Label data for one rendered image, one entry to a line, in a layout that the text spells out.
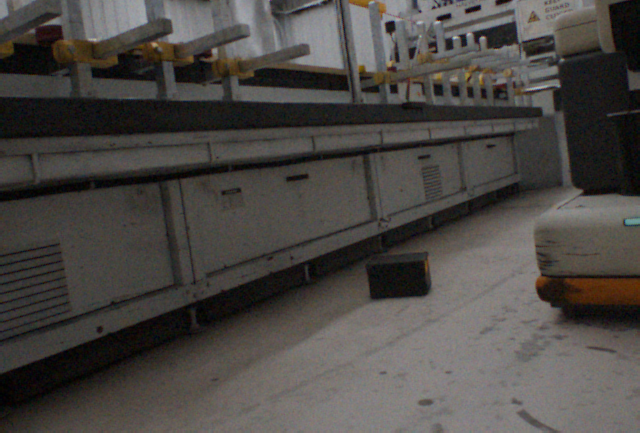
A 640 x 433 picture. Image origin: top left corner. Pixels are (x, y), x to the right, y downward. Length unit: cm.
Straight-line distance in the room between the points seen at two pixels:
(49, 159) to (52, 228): 30
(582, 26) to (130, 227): 141
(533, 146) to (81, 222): 433
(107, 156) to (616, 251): 122
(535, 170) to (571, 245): 389
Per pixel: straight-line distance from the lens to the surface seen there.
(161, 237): 181
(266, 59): 170
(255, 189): 212
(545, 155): 534
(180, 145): 159
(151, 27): 128
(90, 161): 141
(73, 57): 141
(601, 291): 151
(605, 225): 148
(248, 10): 696
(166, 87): 156
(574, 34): 181
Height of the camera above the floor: 48
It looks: 3 degrees down
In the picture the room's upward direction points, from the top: 8 degrees counter-clockwise
